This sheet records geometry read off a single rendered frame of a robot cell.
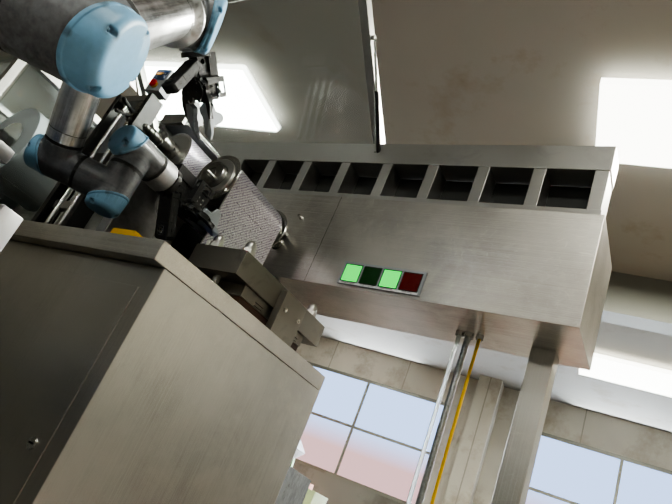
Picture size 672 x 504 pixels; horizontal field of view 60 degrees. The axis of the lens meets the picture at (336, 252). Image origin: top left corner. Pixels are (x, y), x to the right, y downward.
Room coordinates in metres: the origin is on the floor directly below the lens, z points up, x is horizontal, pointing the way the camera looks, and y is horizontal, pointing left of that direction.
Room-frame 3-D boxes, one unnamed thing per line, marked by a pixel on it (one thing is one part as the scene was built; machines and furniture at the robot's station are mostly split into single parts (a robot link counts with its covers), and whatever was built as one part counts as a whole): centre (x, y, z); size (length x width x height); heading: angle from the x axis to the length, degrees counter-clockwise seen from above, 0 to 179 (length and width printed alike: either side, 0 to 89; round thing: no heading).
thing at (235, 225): (1.47, 0.25, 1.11); 0.23 x 0.01 x 0.18; 144
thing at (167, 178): (1.22, 0.44, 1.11); 0.08 x 0.05 x 0.08; 54
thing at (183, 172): (1.28, 0.39, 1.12); 0.12 x 0.08 x 0.09; 144
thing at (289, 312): (1.39, 0.04, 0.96); 0.10 x 0.03 x 0.11; 144
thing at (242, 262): (1.43, 0.13, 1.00); 0.40 x 0.16 x 0.06; 144
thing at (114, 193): (1.15, 0.50, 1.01); 0.11 x 0.08 x 0.11; 98
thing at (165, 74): (1.75, 0.79, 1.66); 0.07 x 0.07 x 0.10; 61
